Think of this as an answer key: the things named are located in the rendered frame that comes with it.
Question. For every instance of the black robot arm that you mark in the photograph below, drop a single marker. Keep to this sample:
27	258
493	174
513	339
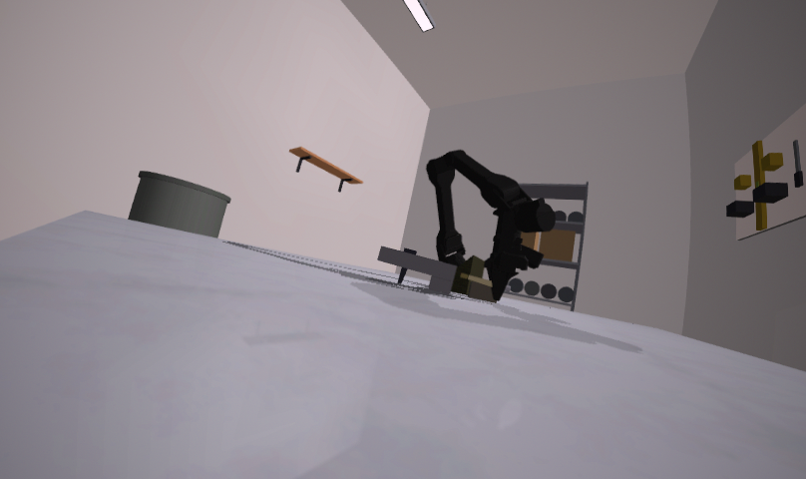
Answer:
517	212

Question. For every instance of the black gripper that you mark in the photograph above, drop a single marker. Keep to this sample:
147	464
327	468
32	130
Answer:
502	263

